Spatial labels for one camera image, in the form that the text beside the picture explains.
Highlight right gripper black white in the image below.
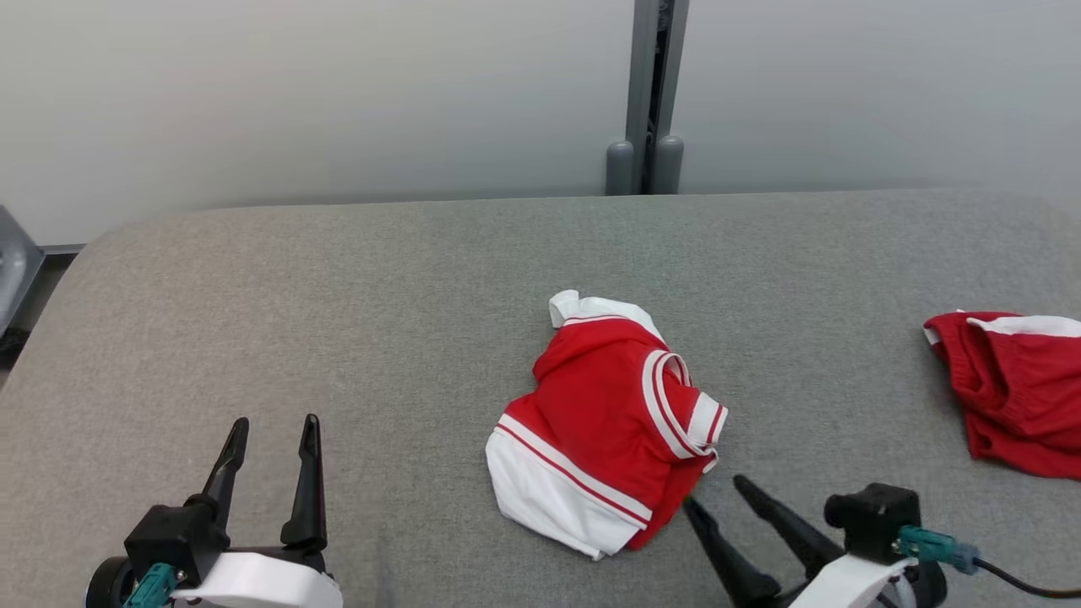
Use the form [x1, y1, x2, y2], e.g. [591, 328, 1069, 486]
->
[682, 475, 917, 608]

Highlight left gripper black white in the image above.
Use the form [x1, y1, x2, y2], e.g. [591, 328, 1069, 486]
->
[169, 414, 343, 608]

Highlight red white basketball jersey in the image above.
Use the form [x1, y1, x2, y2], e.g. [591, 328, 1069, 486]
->
[486, 290, 729, 561]

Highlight red shorts with white stripe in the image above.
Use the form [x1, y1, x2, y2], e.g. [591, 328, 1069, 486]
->
[922, 310, 1081, 480]

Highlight grey metal wheeled frame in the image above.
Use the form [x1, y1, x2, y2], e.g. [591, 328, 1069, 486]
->
[0, 205, 45, 356]

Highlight grey partition post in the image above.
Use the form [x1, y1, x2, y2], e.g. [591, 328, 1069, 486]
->
[605, 0, 689, 197]

